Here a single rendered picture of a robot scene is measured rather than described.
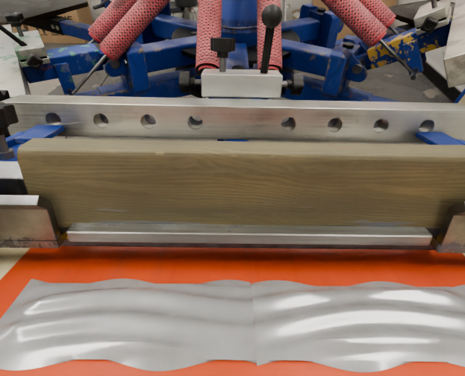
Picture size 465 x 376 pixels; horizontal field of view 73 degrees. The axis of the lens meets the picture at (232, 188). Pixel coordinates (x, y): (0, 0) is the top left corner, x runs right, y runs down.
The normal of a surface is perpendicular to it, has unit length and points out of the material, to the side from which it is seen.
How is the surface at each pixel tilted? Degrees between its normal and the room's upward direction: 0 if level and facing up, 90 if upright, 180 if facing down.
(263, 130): 74
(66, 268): 16
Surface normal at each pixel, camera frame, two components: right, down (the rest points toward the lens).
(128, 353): -0.03, -0.39
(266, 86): 0.00, 0.47
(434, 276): 0.02, -0.88
